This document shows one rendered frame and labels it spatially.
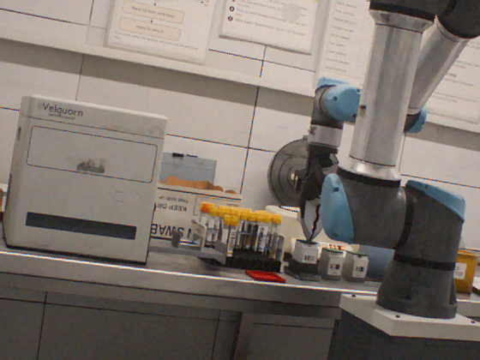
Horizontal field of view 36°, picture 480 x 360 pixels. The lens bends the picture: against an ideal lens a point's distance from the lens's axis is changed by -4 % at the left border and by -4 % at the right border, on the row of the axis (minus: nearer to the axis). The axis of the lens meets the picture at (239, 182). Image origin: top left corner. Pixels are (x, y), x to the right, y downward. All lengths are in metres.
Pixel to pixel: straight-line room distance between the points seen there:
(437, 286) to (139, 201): 0.60
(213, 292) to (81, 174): 0.35
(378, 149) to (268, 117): 0.99
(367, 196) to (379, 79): 0.20
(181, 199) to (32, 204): 0.48
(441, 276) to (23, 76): 1.25
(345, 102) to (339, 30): 0.80
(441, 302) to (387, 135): 0.31
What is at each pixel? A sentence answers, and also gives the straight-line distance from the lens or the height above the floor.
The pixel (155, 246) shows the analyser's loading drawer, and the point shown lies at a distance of 1.56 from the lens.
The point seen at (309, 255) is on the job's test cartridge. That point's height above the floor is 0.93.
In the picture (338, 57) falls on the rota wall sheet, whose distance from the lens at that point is 2.36.
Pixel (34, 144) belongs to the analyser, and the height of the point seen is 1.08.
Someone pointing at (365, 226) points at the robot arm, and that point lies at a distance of 1.33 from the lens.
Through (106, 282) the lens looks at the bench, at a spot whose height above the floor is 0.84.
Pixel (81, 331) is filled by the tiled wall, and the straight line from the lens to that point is 2.24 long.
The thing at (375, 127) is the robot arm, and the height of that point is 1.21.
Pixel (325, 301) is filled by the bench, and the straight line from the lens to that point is 1.66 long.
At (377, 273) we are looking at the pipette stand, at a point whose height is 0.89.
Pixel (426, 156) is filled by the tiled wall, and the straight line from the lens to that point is 2.54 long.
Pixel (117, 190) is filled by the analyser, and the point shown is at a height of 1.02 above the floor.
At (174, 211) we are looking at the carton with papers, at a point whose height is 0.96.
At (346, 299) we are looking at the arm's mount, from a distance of 1.45.
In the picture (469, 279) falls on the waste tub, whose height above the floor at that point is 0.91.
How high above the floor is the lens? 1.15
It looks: 3 degrees down
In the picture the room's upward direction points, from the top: 10 degrees clockwise
